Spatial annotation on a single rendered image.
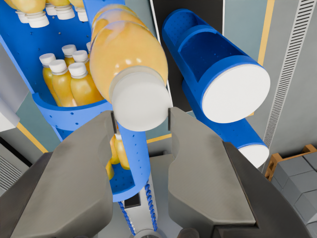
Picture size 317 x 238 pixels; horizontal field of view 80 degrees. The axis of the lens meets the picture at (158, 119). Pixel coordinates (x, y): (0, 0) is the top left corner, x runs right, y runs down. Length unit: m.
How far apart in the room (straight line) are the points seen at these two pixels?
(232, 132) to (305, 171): 2.53
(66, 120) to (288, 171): 3.31
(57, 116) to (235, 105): 0.65
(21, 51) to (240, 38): 1.71
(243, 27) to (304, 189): 2.38
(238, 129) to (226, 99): 0.41
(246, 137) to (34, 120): 1.92
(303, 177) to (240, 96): 2.80
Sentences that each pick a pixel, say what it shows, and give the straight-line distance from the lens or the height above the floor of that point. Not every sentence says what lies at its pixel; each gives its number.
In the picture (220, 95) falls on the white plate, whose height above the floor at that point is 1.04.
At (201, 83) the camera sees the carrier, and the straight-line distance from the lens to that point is 0.78.
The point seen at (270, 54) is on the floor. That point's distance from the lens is 2.24.
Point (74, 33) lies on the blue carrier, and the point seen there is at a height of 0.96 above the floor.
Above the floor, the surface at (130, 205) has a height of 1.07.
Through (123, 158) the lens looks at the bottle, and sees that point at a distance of 0.76.
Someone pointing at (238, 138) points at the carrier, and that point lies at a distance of 1.14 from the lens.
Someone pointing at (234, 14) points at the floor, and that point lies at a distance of 1.88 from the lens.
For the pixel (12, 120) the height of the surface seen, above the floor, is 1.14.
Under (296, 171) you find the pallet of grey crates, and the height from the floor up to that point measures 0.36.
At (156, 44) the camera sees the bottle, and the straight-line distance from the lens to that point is 0.16.
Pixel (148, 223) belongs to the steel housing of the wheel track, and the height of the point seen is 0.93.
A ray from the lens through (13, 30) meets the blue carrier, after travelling 0.62.
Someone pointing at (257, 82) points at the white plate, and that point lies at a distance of 0.83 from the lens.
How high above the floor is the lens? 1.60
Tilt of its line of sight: 48 degrees down
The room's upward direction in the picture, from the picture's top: 166 degrees clockwise
